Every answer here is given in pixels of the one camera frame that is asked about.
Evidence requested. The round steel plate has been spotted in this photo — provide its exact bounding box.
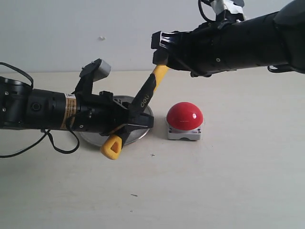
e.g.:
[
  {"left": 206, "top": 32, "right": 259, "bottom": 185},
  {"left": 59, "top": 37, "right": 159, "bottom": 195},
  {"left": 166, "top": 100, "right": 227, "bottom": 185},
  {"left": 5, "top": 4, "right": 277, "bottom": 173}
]
[{"left": 79, "top": 95, "right": 150, "bottom": 147}]

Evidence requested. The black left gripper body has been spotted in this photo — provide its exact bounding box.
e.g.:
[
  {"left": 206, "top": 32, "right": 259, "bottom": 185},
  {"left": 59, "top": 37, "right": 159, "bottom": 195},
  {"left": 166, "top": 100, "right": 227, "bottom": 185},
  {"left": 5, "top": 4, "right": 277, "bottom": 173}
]
[{"left": 69, "top": 91, "right": 124, "bottom": 135}]

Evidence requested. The yellow black claw hammer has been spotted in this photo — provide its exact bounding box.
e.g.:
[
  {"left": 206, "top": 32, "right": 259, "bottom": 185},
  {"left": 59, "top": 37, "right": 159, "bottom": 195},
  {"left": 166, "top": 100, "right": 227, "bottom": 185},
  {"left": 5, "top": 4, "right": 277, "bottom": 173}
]
[{"left": 100, "top": 65, "right": 169, "bottom": 160}]

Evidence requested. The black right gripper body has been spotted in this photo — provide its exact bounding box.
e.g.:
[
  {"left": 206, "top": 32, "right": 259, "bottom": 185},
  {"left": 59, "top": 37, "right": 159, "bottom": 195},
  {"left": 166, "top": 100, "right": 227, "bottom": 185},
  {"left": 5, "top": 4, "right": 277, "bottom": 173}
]
[{"left": 176, "top": 21, "right": 238, "bottom": 77}]

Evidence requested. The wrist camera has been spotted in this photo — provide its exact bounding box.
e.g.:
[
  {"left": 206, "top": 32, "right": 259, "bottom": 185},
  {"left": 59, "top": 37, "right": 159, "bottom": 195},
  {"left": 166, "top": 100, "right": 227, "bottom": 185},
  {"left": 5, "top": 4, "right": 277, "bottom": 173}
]
[
  {"left": 210, "top": 0, "right": 246, "bottom": 22},
  {"left": 79, "top": 58, "right": 112, "bottom": 82}
]

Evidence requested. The red dome push button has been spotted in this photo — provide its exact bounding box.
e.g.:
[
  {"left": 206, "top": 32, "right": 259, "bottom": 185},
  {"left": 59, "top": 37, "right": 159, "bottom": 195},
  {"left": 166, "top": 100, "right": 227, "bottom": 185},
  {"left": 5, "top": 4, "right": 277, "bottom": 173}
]
[{"left": 166, "top": 102, "right": 204, "bottom": 141}]

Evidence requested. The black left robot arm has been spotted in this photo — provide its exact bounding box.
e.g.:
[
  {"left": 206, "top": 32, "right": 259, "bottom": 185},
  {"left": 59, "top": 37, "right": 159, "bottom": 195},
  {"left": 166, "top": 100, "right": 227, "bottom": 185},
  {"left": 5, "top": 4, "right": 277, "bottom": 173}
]
[{"left": 0, "top": 76, "right": 153, "bottom": 136}]

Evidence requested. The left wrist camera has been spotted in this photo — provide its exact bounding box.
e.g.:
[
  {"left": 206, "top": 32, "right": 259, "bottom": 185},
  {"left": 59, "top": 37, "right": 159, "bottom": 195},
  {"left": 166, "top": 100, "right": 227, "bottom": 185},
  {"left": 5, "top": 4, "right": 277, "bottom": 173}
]
[{"left": 79, "top": 58, "right": 112, "bottom": 82}]

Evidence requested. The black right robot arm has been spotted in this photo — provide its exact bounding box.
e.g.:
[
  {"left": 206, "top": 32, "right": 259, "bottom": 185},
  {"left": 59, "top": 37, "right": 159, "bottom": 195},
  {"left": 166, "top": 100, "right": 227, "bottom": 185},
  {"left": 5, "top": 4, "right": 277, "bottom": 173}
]
[{"left": 151, "top": 0, "right": 305, "bottom": 77}]

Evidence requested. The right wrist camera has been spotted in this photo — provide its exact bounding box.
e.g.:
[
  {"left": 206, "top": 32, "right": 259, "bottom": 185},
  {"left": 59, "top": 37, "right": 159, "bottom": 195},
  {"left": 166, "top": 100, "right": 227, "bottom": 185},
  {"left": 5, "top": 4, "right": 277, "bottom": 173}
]
[{"left": 210, "top": 0, "right": 246, "bottom": 22}]

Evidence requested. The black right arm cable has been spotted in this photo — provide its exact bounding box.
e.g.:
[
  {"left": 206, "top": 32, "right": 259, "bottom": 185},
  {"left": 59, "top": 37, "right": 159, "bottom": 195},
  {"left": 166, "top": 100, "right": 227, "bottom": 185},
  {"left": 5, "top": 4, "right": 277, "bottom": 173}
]
[{"left": 198, "top": 0, "right": 219, "bottom": 23}]

